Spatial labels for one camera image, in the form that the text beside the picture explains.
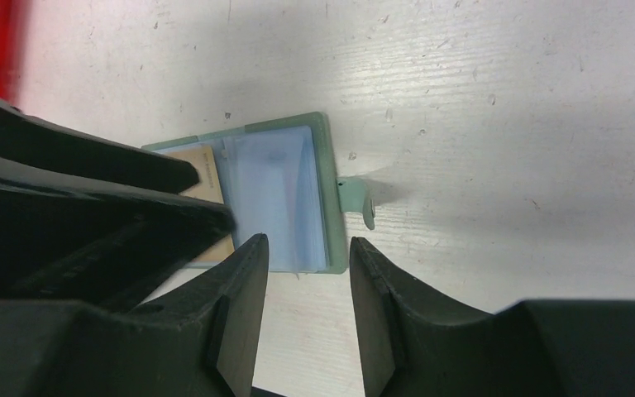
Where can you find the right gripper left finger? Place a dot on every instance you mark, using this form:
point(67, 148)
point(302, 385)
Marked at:
point(205, 333)

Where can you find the tan gold card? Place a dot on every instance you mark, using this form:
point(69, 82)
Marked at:
point(209, 189)

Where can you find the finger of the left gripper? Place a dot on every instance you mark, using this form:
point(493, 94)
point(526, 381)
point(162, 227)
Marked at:
point(68, 237)
point(35, 142)

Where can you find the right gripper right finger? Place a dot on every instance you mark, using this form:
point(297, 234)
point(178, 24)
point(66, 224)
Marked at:
point(416, 341)

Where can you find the green card holder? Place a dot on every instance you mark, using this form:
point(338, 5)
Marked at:
point(279, 177)

